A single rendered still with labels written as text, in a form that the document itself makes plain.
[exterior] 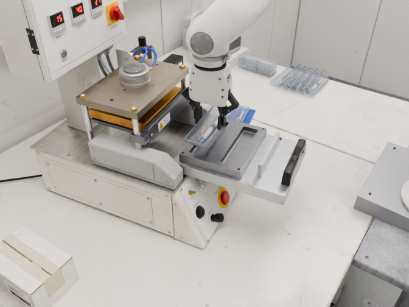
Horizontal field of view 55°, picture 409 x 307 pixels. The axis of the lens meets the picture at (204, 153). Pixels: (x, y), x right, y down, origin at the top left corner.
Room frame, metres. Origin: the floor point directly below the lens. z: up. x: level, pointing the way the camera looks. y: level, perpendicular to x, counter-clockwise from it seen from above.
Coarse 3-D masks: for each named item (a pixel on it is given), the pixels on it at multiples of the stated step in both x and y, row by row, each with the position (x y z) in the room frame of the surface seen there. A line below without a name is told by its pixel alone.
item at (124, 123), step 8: (176, 88) 0.99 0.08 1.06; (168, 96) 0.94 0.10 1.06; (176, 96) 0.96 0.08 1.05; (160, 104) 0.90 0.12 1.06; (96, 112) 0.87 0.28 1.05; (104, 112) 0.86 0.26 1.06; (152, 112) 0.86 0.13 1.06; (96, 120) 0.87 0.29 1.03; (104, 120) 0.86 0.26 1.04; (112, 120) 0.85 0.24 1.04; (120, 120) 0.84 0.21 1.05; (128, 120) 0.83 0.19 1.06; (144, 120) 0.83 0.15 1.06; (120, 128) 0.84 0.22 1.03; (128, 128) 0.83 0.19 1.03
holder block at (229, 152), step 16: (224, 128) 0.91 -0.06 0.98; (240, 128) 0.88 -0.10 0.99; (256, 128) 0.88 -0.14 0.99; (208, 144) 0.83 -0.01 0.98; (224, 144) 0.81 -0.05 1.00; (240, 144) 0.83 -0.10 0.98; (256, 144) 0.81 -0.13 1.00; (192, 160) 0.76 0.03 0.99; (208, 160) 0.75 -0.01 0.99; (224, 160) 0.76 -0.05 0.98; (240, 160) 0.75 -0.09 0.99; (240, 176) 0.70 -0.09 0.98
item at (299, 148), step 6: (300, 138) 0.82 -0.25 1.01; (300, 144) 0.79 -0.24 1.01; (294, 150) 0.77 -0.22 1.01; (300, 150) 0.77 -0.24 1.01; (294, 156) 0.74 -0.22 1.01; (300, 156) 0.76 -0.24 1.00; (288, 162) 0.72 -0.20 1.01; (294, 162) 0.72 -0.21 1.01; (288, 168) 0.70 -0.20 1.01; (294, 168) 0.70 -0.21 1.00; (288, 174) 0.68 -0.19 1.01; (282, 180) 0.69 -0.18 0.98; (288, 180) 0.68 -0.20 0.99
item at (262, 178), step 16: (272, 144) 0.79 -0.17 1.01; (288, 144) 0.84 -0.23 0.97; (176, 160) 0.78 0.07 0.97; (256, 160) 0.78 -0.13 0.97; (272, 160) 0.78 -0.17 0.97; (192, 176) 0.75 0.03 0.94; (208, 176) 0.73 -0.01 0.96; (224, 176) 0.72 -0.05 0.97; (256, 176) 0.72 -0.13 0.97; (272, 176) 0.72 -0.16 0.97; (256, 192) 0.67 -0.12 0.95; (272, 192) 0.66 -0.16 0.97; (288, 192) 0.69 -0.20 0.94
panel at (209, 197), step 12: (192, 180) 0.77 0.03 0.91; (180, 192) 0.72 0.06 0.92; (192, 192) 0.73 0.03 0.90; (204, 192) 0.78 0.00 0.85; (216, 192) 0.81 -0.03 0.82; (228, 192) 0.85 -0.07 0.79; (192, 204) 0.72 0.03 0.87; (204, 204) 0.76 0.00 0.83; (216, 204) 0.79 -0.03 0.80; (228, 204) 0.83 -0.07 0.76; (192, 216) 0.70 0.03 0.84; (204, 216) 0.73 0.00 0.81; (204, 228) 0.71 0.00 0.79; (204, 240) 0.69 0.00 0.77
